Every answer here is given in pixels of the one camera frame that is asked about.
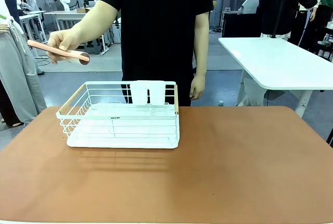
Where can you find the person's right hand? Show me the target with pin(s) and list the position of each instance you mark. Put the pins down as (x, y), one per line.
(63, 39)

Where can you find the black cabinet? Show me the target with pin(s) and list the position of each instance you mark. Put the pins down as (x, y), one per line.
(240, 24)

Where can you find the person's left hand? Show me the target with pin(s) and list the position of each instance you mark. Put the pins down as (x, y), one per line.
(197, 87)

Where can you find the white drain tray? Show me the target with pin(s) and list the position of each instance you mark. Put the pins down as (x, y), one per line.
(122, 143)

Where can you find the grey step stool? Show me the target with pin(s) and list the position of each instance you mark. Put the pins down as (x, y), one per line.
(93, 45)

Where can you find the person's left forearm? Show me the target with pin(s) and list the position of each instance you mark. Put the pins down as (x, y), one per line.
(201, 44)

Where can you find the person's right forearm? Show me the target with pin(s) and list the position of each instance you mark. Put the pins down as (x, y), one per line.
(96, 20)

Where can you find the bystander in white shirt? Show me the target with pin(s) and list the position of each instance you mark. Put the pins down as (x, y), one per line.
(310, 13)

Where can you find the cardboard box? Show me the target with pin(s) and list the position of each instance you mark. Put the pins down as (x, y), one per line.
(83, 10)

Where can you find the person's torso black t-shirt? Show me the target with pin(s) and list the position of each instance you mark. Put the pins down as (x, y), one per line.
(158, 26)

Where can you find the white plastic cutlery holder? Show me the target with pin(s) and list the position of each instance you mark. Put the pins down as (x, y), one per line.
(140, 93)

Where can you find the small bottle grey cap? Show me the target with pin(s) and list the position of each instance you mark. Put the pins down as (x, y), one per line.
(220, 103)

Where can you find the white angular machine housing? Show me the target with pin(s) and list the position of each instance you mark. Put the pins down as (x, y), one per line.
(248, 5)

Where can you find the white background work table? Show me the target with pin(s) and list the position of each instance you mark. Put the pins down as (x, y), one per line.
(65, 14)

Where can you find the pink lint roller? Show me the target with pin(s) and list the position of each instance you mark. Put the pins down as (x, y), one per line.
(52, 49)

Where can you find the white side table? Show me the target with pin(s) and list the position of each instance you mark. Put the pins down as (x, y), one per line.
(275, 62)

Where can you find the bystander in black sweater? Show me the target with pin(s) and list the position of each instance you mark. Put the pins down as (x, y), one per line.
(283, 2)

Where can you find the small white background desk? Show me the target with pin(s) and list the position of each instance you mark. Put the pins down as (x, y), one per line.
(31, 17)

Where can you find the bystander in green top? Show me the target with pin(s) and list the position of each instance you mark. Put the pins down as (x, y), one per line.
(326, 2)

